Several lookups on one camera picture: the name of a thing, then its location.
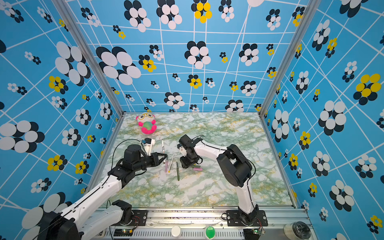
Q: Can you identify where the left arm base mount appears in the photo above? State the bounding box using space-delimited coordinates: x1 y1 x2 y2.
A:
112 200 148 227

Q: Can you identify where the white marker pen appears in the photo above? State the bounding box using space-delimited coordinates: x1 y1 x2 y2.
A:
162 140 165 164

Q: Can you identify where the aluminium corner post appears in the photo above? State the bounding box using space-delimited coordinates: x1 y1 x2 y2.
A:
260 0 321 117
52 1 124 118

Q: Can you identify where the pink pen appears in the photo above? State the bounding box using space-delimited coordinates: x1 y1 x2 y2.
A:
165 160 169 173

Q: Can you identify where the green push button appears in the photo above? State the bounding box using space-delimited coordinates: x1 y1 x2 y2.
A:
204 226 216 240

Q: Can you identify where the pink white plush toy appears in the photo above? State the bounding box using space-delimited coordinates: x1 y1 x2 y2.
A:
136 113 157 135

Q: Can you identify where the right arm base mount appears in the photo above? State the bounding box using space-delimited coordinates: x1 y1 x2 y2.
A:
226 210 269 228

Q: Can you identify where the white round button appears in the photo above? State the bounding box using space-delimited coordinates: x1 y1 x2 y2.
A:
171 226 182 238

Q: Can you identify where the aluminium corner post right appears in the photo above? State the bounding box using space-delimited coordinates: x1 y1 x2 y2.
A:
260 0 321 117

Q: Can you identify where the dark green pen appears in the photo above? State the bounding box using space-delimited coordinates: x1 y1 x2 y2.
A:
176 162 180 181

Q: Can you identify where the aluminium corner post left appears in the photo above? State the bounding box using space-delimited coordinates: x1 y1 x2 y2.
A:
52 1 124 118

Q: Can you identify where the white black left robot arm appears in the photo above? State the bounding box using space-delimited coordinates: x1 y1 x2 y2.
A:
34 145 167 240

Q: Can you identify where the white pen yellow tip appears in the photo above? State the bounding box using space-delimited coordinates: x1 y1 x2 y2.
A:
168 154 175 173

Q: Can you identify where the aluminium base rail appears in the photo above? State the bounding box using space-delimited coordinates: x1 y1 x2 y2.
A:
93 206 317 240

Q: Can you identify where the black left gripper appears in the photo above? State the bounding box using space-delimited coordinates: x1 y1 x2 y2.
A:
133 152 167 173

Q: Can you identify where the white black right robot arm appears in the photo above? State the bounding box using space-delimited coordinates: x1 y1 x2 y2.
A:
178 135 259 226

